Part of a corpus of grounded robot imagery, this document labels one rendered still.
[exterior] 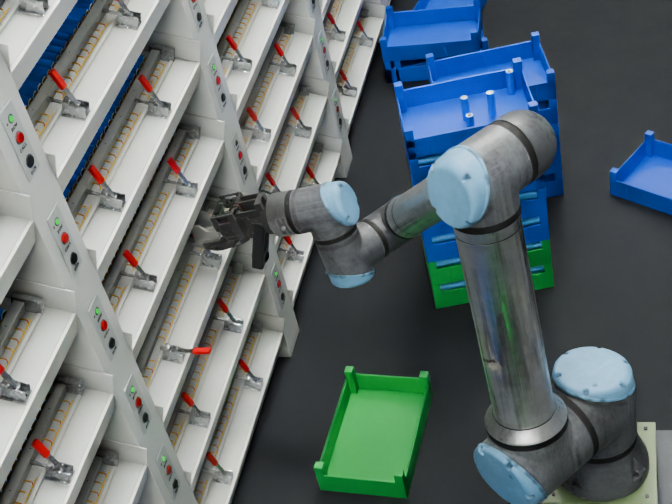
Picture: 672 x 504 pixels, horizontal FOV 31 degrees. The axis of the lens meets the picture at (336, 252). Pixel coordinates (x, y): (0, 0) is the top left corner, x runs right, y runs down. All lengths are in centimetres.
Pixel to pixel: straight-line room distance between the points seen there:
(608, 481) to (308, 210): 78
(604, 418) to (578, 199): 112
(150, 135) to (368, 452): 93
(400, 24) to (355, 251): 168
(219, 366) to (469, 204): 94
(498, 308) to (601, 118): 165
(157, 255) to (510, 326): 70
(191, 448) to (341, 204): 59
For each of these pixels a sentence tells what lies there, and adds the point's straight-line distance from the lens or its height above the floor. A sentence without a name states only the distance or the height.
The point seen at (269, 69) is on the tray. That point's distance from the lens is 307.
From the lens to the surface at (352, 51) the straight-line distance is 381.
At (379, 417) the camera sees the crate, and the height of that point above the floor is 0.
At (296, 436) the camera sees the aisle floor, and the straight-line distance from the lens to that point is 283.
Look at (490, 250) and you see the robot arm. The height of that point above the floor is 84.
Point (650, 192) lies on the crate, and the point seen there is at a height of 5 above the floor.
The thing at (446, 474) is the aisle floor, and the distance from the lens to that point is 269.
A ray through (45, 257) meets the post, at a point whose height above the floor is 100.
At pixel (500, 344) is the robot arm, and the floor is 65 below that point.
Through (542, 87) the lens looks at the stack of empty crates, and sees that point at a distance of 308.
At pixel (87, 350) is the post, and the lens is 202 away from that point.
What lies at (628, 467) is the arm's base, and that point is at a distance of 242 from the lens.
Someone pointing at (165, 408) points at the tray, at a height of 49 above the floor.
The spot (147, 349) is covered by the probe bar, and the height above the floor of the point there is 53.
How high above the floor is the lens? 214
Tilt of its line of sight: 41 degrees down
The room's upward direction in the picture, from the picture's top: 14 degrees counter-clockwise
